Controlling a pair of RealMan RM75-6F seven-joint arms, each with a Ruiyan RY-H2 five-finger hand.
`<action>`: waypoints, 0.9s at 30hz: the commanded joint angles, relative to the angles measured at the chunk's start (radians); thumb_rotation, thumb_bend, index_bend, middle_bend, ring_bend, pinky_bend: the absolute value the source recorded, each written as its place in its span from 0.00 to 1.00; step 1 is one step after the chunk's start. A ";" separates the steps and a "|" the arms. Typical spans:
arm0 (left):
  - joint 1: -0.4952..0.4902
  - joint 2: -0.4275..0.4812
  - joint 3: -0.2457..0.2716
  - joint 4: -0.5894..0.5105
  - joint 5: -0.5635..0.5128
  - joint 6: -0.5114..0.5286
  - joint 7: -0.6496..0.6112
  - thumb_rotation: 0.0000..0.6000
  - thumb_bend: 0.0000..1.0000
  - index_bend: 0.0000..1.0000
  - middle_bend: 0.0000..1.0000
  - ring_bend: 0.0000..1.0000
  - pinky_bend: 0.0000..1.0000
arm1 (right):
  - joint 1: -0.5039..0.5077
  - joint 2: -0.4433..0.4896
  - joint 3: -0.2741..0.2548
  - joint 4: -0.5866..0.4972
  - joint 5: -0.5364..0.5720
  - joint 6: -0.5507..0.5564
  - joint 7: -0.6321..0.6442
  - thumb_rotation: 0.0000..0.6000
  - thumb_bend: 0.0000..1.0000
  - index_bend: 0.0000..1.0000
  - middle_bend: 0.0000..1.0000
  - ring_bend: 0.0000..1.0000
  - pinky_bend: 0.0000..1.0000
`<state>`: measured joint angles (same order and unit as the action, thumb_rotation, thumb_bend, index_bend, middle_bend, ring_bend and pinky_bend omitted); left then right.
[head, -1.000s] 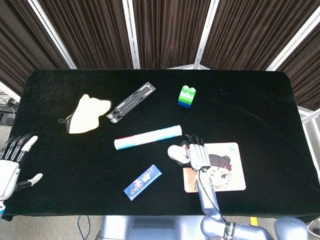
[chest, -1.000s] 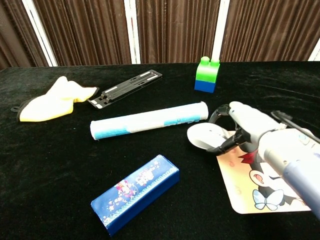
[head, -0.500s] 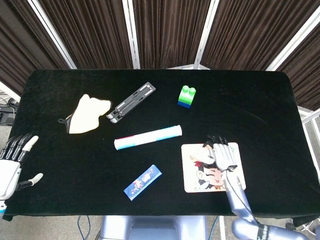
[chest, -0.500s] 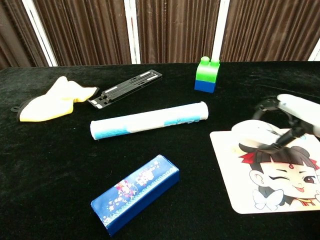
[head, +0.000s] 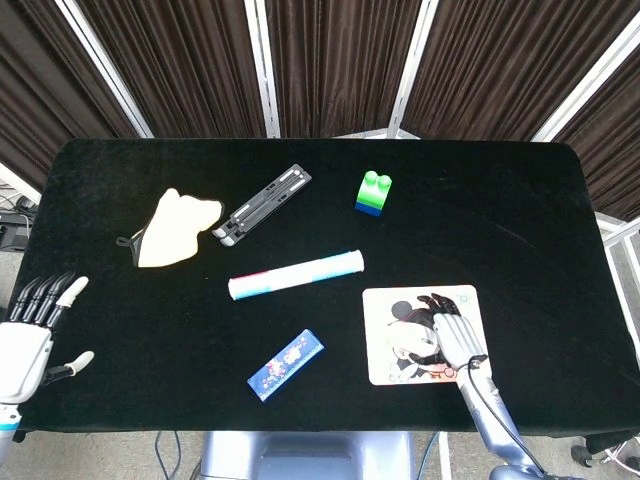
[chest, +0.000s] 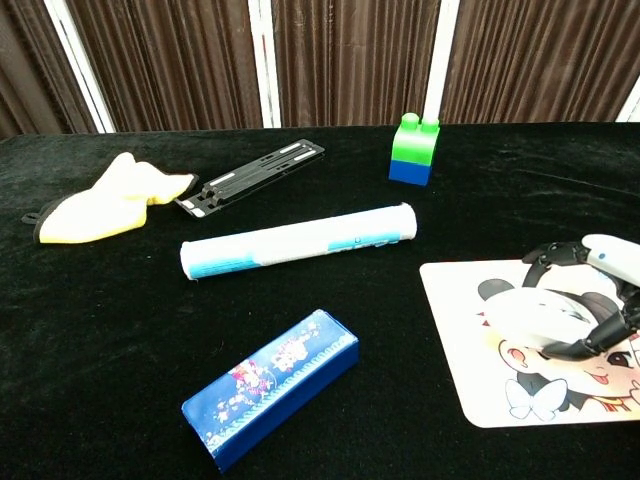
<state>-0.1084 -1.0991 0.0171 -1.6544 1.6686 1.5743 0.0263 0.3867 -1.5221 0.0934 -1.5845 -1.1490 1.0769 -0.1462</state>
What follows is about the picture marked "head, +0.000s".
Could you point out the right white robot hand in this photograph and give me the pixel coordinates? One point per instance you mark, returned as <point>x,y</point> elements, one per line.
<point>460,340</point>

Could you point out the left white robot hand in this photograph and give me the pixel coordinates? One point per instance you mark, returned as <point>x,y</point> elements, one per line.
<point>22,355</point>

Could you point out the white computer mouse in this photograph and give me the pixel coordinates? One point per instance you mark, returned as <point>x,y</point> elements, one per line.
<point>400,336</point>

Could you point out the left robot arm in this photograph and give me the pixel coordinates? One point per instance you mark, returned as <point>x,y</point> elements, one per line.
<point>6,430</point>

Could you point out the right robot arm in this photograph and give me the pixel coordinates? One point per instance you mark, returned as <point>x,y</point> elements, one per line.
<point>492,425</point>

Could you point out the cartoon girl mouse pad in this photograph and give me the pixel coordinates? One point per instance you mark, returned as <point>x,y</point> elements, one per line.
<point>380,310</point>

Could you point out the black velvet tablecloth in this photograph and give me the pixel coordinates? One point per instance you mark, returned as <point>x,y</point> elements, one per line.
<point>450,240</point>

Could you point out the black electronic equipment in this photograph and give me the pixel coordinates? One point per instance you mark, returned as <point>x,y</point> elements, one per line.
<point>12,235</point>

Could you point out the black caster wheel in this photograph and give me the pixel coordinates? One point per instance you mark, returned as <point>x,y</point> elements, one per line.
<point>582,456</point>

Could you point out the green and blue toy brick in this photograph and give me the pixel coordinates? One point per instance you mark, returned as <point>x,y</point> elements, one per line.
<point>373,195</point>

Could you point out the blue patterned rectangular box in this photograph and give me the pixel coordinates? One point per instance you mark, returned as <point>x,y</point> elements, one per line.
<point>286,365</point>

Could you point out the white and blue rolled tube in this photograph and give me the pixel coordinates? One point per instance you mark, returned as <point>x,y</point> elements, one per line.
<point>295,275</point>

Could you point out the white metal rack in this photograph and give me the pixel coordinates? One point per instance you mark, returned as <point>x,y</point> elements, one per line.
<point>617,235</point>

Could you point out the black folding laptop stand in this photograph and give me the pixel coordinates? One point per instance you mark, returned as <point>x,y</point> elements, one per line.
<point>262,205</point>

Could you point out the brown pleated curtain panel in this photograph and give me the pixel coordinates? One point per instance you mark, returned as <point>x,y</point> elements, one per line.
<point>190,65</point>
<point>30,100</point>
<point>500,65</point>
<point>340,65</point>
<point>610,150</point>

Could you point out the white frame post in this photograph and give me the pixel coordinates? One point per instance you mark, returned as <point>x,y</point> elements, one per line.
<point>17,184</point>
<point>413,70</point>
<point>263,70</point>
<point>585,95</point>
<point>106,70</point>

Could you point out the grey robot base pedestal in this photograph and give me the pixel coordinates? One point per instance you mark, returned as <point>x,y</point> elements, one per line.
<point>305,457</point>

